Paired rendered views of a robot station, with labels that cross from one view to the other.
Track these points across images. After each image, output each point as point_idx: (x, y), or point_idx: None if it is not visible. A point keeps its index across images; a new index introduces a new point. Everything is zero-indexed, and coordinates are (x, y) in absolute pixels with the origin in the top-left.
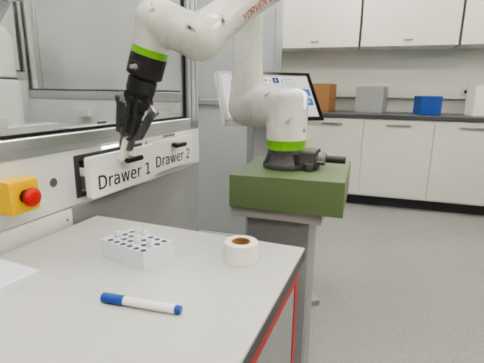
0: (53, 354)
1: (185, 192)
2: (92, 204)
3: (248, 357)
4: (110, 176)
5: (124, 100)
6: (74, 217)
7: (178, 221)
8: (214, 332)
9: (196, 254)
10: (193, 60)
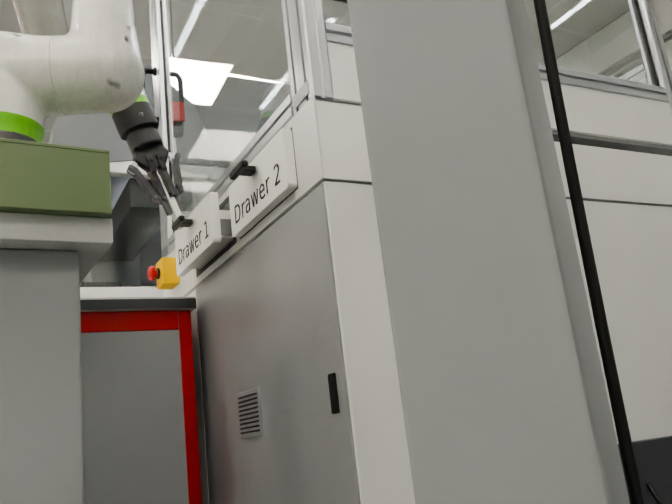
0: None
1: (297, 264)
2: (204, 285)
3: None
4: (183, 249)
5: (169, 160)
6: (196, 298)
7: (289, 333)
8: None
9: None
10: (64, 116)
